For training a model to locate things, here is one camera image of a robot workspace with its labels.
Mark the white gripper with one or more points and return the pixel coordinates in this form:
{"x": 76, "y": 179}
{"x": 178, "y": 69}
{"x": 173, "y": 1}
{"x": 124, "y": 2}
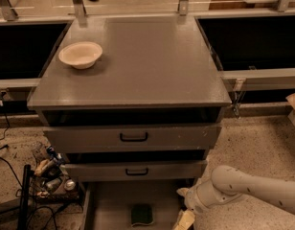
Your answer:
{"x": 191, "y": 200}

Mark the green sponge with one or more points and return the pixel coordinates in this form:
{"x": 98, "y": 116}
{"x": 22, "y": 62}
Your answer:
{"x": 141, "y": 214}

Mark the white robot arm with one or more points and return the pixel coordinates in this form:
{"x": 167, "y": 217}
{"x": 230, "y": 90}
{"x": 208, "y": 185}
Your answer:
{"x": 227, "y": 185}

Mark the grey middle drawer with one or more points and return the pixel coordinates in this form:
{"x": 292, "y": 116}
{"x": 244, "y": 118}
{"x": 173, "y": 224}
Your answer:
{"x": 158, "y": 170}

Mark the grey drawer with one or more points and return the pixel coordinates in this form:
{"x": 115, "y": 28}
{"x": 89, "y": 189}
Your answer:
{"x": 158, "y": 170}
{"x": 107, "y": 205}
{"x": 87, "y": 139}

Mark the grey bottom drawer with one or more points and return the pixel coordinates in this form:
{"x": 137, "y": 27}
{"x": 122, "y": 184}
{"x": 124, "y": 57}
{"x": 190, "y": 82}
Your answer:
{"x": 107, "y": 205}

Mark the grey top drawer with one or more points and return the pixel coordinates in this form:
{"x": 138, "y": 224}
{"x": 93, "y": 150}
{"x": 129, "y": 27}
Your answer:
{"x": 87, "y": 139}

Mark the grey drawer cabinet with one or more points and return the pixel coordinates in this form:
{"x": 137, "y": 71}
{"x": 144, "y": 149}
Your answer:
{"x": 153, "y": 71}

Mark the silver can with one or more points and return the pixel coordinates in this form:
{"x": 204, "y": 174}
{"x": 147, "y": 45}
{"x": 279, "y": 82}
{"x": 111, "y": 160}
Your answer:
{"x": 69, "y": 185}

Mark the white bowl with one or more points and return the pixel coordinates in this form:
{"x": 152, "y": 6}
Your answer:
{"x": 80, "y": 55}

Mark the black middle drawer handle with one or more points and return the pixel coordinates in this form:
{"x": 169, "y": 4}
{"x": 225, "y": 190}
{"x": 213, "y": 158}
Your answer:
{"x": 136, "y": 172}

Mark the black drawer handle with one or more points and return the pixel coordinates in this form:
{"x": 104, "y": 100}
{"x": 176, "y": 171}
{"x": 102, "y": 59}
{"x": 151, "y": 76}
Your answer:
{"x": 134, "y": 138}
{"x": 136, "y": 172}

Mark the black top drawer handle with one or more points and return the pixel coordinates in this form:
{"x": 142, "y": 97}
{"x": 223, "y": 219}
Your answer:
{"x": 134, "y": 138}

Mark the metal railing frame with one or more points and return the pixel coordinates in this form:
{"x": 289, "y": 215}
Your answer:
{"x": 253, "y": 50}

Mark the black stand post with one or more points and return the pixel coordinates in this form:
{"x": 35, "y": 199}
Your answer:
{"x": 23, "y": 209}

